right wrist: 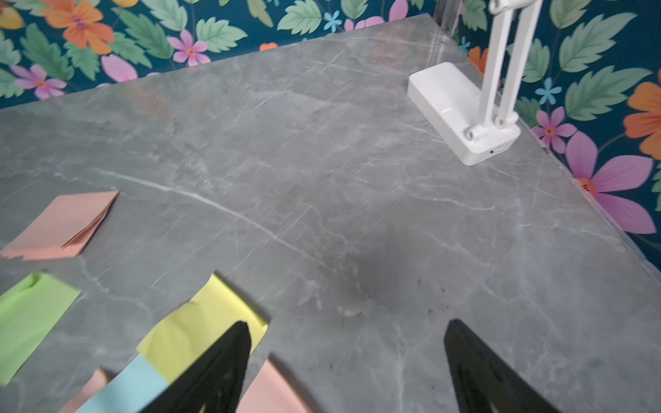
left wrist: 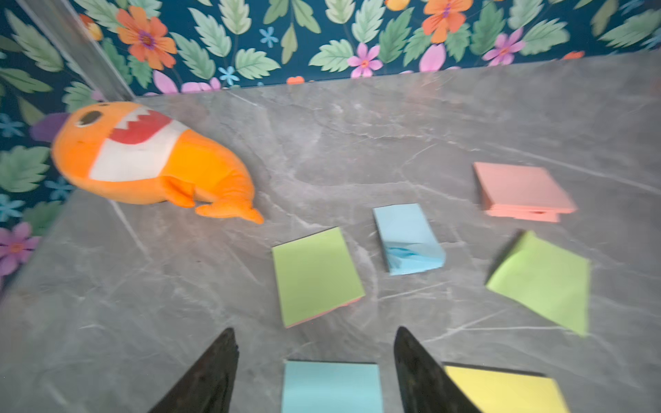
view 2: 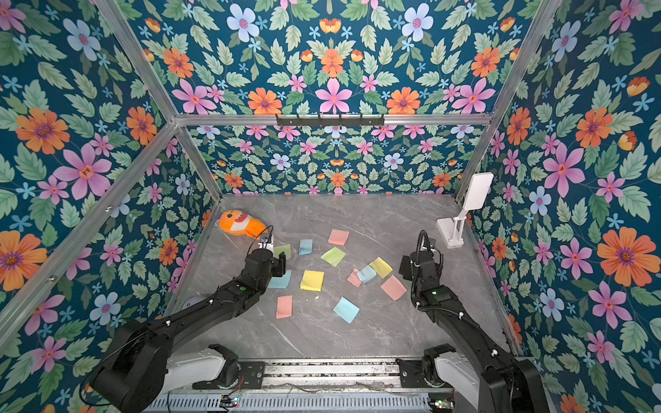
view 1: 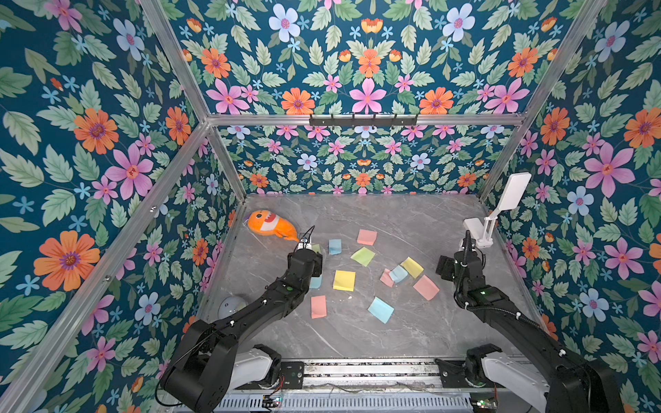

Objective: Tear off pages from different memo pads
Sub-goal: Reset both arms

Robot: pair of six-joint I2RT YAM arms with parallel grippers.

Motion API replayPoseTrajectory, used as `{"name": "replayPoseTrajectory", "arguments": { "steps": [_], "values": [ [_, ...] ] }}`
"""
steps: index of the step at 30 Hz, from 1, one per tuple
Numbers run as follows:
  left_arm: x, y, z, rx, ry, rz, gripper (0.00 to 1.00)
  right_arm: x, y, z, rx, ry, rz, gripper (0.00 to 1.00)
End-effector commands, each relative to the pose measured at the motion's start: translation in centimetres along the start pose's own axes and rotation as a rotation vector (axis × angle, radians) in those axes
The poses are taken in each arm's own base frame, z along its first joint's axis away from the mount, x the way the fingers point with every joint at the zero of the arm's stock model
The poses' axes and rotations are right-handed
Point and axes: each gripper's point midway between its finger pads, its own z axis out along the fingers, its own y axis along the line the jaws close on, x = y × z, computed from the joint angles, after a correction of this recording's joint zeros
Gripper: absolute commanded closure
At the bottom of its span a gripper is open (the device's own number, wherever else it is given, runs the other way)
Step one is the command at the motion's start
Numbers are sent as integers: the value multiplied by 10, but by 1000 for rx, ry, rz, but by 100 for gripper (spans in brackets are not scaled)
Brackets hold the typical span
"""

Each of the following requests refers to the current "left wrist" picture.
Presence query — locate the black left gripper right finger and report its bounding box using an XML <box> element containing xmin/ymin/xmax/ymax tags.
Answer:
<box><xmin>394</xmin><ymin>326</ymin><xmax>480</xmax><ymax>413</ymax></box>

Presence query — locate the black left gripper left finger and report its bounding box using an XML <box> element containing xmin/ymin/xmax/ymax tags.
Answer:
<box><xmin>149</xmin><ymin>328</ymin><xmax>239</xmax><ymax>413</ymax></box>

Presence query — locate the torn yellow memo page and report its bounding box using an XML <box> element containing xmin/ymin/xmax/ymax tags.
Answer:
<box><xmin>445</xmin><ymin>365</ymin><xmax>569</xmax><ymax>412</ymax></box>

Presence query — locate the torn blue memo page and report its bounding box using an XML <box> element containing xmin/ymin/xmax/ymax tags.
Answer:
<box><xmin>282</xmin><ymin>361</ymin><xmax>384</xmax><ymax>413</ymax></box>

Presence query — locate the torn green memo page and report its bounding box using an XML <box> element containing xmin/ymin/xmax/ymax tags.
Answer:
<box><xmin>272</xmin><ymin>227</ymin><xmax>366</xmax><ymax>328</ymax></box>

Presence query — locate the green memo pad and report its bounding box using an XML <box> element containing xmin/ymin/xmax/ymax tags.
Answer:
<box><xmin>485</xmin><ymin>231</ymin><xmax>590</xmax><ymax>337</ymax></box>

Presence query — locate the large pink memo pad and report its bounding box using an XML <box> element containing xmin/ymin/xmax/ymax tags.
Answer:
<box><xmin>473</xmin><ymin>162</ymin><xmax>578</xmax><ymax>223</ymax></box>

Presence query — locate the orange clownfish plush toy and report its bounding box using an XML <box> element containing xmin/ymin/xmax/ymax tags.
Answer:
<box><xmin>30</xmin><ymin>102</ymin><xmax>264</xmax><ymax>225</ymax></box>

